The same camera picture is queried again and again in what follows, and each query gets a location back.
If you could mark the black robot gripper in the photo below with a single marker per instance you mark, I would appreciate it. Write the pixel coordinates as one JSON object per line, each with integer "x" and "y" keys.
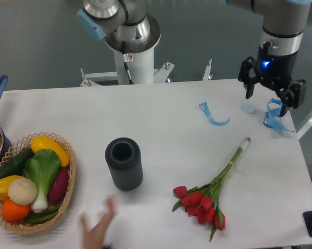
{"x": 274, "y": 72}

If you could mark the red tulip bouquet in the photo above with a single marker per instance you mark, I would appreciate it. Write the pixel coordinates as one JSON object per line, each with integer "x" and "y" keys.
{"x": 203, "y": 202}

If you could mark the silver robot arm base joint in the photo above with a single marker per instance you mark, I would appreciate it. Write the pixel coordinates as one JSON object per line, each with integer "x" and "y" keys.
{"x": 124, "y": 25}

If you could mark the blurred human hand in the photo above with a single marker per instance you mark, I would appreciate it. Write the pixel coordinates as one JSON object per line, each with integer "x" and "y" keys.
{"x": 94, "y": 237}

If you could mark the light blue tape roll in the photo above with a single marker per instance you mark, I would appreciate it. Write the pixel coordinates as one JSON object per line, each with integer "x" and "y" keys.
{"x": 248, "y": 108}

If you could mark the tangled blue ribbon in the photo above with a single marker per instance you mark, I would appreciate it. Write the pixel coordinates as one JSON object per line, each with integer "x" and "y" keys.
{"x": 272, "y": 117}

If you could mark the blue ribbon strip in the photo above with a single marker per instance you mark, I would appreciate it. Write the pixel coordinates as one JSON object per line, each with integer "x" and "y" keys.
{"x": 205, "y": 109}

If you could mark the dark grey ribbed vase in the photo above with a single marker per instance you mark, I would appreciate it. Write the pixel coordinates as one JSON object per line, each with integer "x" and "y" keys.
{"x": 123, "y": 157}

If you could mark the purple sweet potato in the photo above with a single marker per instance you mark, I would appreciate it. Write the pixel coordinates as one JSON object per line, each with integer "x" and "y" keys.
{"x": 59, "y": 186}

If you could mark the yellow squash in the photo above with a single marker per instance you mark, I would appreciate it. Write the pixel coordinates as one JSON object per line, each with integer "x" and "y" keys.
{"x": 43, "y": 142}

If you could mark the green bok choy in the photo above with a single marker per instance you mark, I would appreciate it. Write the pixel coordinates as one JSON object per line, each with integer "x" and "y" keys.
{"x": 42, "y": 169}

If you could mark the woven wicker basket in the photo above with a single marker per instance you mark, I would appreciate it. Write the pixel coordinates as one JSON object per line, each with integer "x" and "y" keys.
{"x": 22, "y": 227}

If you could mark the dark green cucumber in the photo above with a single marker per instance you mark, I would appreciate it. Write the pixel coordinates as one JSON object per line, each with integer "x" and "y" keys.
{"x": 15, "y": 165}

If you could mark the cream steamed bun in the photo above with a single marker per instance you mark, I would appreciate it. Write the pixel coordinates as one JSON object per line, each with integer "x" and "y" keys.
{"x": 22, "y": 191}

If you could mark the green vegetable under basket items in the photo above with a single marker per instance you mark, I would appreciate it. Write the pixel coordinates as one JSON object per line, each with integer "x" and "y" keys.
{"x": 43, "y": 217}

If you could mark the orange fruit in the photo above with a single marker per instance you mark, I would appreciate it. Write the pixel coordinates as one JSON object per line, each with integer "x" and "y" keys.
{"x": 12, "y": 212}

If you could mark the yellow bell pepper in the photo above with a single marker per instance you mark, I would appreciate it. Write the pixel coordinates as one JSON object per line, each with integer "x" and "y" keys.
{"x": 4, "y": 186}

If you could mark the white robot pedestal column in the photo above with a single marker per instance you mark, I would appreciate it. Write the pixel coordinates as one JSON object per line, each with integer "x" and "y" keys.
{"x": 140, "y": 65}

